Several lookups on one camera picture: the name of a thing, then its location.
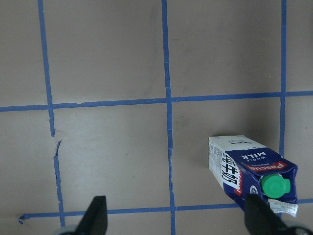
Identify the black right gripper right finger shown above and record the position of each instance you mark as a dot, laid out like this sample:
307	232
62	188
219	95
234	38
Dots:
261	220

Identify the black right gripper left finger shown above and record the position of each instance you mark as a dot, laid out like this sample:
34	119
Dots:
95	219

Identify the blue white milk carton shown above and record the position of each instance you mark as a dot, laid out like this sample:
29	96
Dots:
243	166

